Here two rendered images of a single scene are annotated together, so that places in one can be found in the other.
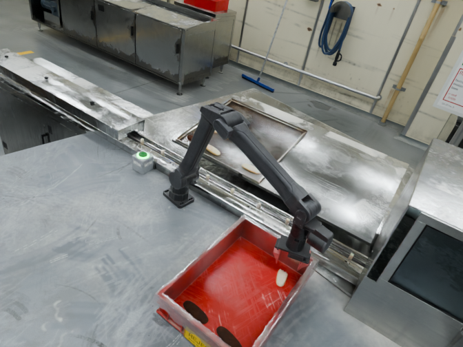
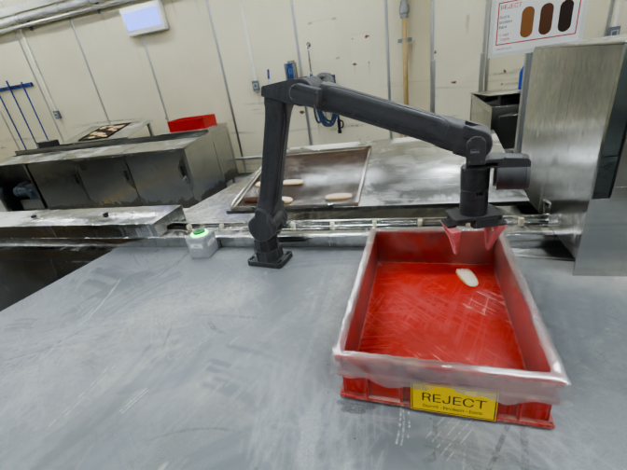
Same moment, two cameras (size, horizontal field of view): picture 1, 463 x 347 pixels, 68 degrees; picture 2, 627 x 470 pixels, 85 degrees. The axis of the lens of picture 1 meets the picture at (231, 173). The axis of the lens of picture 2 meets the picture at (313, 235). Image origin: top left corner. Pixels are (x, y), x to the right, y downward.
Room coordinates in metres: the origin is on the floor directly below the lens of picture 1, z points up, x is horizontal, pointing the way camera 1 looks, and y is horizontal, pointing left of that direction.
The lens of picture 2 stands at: (0.20, 0.21, 1.33)
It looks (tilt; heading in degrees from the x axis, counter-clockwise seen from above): 25 degrees down; 351
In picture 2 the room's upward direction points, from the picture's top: 9 degrees counter-clockwise
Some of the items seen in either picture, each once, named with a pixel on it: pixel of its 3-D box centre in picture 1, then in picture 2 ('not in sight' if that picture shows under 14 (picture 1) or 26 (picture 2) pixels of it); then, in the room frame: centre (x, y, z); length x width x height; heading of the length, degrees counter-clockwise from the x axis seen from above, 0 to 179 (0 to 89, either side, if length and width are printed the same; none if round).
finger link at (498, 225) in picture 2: (297, 259); (482, 231); (0.81, -0.27, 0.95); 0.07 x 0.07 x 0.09; 78
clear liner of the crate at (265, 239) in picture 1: (242, 284); (435, 297); (0.73, -0.11, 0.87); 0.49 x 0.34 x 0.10; 151
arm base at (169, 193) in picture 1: (179, 190); (268, 248); (1.15, 0.21, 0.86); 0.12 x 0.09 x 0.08; 53
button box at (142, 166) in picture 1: (142, 164); (204, 247); (1.30, 0.41, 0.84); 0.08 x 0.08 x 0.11; 63
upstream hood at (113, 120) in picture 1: (54, 88); (49, 223); (1.80, 1.10, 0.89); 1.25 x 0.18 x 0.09; 63
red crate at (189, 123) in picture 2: (206, 1); (192, 122); (5.07, 0.79, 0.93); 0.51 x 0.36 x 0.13; 67
